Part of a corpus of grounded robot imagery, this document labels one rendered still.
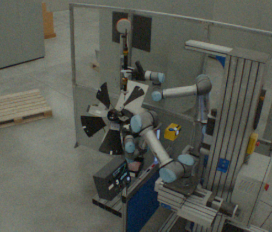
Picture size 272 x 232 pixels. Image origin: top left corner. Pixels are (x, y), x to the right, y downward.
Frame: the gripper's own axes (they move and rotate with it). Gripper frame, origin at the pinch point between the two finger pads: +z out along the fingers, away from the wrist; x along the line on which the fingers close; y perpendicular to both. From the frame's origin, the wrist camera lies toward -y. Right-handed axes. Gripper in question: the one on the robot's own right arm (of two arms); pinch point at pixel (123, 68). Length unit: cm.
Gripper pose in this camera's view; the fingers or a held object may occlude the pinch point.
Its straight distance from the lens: 258.1
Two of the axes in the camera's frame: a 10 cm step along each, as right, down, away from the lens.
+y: -0.3, 8.8, 4.8
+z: -9.3, -2.0, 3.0
